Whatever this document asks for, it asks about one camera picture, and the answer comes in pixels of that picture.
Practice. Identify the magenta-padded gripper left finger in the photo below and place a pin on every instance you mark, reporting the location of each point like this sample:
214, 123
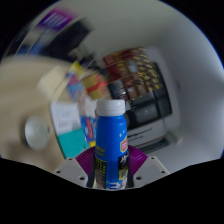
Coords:
71, 170

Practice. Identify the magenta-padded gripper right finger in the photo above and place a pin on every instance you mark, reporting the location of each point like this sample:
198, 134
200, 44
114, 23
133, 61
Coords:
150, 168

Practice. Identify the blue white-capped drink bottle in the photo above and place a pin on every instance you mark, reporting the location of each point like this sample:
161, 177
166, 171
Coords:
111, 143

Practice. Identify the blue magazines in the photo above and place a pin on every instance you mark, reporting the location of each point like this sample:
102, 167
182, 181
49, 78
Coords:
88, 131

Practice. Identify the white printed booklet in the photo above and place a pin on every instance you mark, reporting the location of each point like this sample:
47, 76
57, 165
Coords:
65, 118

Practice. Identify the dark glass double door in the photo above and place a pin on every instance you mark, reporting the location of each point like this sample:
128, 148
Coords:
150, 106

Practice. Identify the yellow gift box red ribbon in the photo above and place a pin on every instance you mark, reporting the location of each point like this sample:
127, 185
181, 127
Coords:
95, 86

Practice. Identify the wooden shelf unit with trophies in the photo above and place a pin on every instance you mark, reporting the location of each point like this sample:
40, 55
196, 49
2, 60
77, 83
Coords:
133, 71

